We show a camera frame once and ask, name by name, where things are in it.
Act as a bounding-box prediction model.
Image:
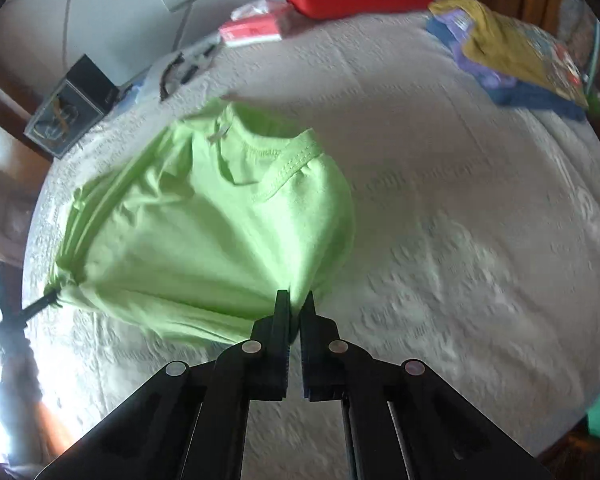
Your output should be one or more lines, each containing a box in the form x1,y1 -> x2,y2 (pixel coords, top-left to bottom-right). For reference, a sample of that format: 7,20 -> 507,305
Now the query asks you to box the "black coffee cup gift box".
24,55 -> 120,158

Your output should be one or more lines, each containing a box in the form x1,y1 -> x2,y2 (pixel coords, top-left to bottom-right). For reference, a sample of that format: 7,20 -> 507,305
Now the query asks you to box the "blue garment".
426,18 -> 585,122

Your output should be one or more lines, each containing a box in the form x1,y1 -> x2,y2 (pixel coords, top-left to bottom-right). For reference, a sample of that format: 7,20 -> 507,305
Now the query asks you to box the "mustard yellow garment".
429,0 -> 586,108

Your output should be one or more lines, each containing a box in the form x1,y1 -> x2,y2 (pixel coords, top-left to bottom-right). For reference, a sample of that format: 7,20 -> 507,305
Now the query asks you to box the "red tissue pack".
219,0 -> 301,47

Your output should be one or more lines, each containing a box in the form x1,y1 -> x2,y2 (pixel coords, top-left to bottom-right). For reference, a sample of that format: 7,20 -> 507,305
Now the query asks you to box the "light green t-shirt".
47,99 -> 355,344

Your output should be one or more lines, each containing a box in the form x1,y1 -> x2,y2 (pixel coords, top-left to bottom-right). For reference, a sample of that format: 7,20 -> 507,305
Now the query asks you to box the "black marker pen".
180,44 -> 216,84

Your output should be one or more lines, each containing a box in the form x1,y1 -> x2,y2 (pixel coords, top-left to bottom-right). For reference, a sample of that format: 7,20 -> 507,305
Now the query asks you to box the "purple garment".
434,8 -> 518,90

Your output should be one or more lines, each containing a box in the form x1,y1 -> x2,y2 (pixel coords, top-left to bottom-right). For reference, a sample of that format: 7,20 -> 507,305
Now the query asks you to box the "white lace tablecloth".
23,13 -> 600,479

